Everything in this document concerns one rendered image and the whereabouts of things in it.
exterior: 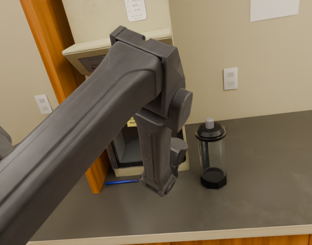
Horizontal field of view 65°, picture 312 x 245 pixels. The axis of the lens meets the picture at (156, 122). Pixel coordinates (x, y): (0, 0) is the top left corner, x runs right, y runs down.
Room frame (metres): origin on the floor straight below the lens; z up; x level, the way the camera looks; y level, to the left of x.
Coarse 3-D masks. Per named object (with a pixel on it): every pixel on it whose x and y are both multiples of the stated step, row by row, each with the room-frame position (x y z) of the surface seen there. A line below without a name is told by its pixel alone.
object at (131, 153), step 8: (128, 128) 0.83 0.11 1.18; (136, 128) 0.83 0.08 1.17; (120, 136) 0.84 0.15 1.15; (128, 136) 0.84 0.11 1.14; (136, 136) 0.83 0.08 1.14; (176, 136) 0.81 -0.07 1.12; (112, 144) 0.85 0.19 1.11; (120, 144) 0.84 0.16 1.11; (128, 144) 0.84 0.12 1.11; (136, 144) 0.83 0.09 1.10; (120, 152) 0.84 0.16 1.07; (128, 152) 0.84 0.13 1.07; (136, 152) 0.83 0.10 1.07; (120, 160) 0.84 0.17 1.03; (128, 160) 0.84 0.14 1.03; (136, 160) 0.83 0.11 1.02; (184, 160) 0.81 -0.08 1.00; (120, 168) 0.85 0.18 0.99
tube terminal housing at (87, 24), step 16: (64, 0) 0.86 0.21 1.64; (80, 0) 0.85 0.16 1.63; (96, 0) 0.85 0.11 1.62; (112, 0) 0.84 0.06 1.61; (160, 0) 0.82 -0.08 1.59; (80, 16) 0.85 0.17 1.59; (96, 16) 0.85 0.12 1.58; (112, 16) 0.84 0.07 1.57; (160, 16) 0.82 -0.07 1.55; (80, 32) 0.86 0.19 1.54; (96, 32) 0.85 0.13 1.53
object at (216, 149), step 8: (224, 128) 0.73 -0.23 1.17; (200, 136) 0.70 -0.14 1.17; (200, 144) 0.71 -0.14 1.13; (208, 144) 0.69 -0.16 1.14; (216, 144) 0.69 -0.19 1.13; (224, 144) 0.71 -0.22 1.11; (200, 152) 0.72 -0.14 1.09; (208, 152) 0.69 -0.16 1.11; (216, 152) 0.68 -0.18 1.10; (224, 152) 0.70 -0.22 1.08; (200, 160) 0.72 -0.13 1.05; (208, 160) 0.69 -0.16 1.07; (216, 160) 0.68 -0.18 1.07; (224, 160) 0.70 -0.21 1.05; (208, 168) 0.69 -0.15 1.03; (216, 168) 0.68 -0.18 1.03; (224, 168) 0.70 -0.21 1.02; (208, 176) 0.69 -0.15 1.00; (216, 176) 0.68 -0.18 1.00; (224, 176) 0.70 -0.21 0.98
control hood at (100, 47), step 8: (144, 32) 0.82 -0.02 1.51; (152, 32) 0.79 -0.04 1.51; (160, 32) 0.76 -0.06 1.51; (168, 32) 0.73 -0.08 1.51; (96, 40) 0.84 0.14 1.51; (104, 40) 0.80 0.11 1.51; (160, 40) 0.71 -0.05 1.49; (168, 40) 0.71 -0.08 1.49; (72, 48) 0.76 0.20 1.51; (80, 48) 0.74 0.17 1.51; (88, 48) 0.74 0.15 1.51; (96, 48) 0.73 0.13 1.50; (104, 48) 0.73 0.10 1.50; (72, 56) 0.76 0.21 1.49; (80, 56) 0.76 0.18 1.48; (88, 56) 0.76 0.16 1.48; (72, 64) 0.79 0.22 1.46; (80, 64) 0.79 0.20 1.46; (80, 72) 0.82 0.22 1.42; (88, 72) 0.83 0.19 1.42
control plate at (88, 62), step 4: (92, 56) 0.76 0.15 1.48; (96, 56) 0.76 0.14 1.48; (100, 56) 0.76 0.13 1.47; (104, 56) 0.76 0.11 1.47; (80, 60) 0.77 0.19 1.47; (84, 60) 0.77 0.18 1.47; (88, 60) 0.77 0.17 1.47; (92, 60) 0.77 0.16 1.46; (96, 60) 0.77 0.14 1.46; (100, 60) 0.77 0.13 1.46; (84, 64) 0.79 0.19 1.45; (88, 64) 0.79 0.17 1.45; (92, 64) 0.79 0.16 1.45; (96, 64) 0.79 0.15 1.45; (88, 68) 0.80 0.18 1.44
